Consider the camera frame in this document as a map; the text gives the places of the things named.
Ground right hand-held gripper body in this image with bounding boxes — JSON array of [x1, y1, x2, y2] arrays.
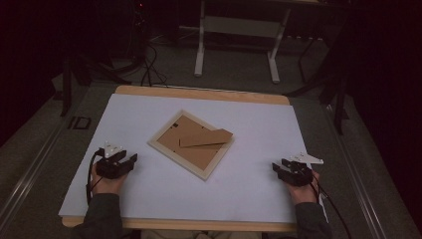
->
[[278, 151, 324, 187]]

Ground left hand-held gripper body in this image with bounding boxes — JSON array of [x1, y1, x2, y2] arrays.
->
[[96, 140, 134, 180]]

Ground wooden picture frame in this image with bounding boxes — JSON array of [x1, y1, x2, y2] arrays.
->
[[147, 109, 235, 182]]

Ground person's left hand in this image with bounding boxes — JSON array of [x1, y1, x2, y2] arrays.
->
[[91, 162, 128, 196]]

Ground person's right hand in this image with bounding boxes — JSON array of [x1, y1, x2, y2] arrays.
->
[[285, 170, 321, 205]]

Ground white table mat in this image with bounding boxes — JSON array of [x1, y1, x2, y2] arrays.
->
[[58, 93, 329, 225]]

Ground black floor socket plate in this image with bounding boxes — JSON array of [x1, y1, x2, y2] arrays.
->
[[68, 116, 93, 130]]

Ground black metal stand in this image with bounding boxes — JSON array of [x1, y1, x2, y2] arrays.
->
[[285, 33, 349, 135], [59, 53, 132, 118]]

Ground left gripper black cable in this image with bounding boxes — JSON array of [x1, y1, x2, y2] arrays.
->
[[85, 148, 105, 205]]

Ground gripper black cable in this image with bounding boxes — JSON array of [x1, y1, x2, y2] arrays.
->
[[85, 148, 105, 205], [310, 173, 352, 239]]

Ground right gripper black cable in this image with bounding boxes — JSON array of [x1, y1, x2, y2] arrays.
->
[[310, 173, 352, 239]]

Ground grey metal floor rail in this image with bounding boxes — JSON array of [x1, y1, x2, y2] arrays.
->
[[322, 106, 389, 239], [0, 125, 68, 227]]

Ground black floor cables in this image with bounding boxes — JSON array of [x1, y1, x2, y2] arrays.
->
[[138, 43, 168, 88]]

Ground white metal desk frame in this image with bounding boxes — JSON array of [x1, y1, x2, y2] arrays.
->
[[193, 0, 293, 84]]

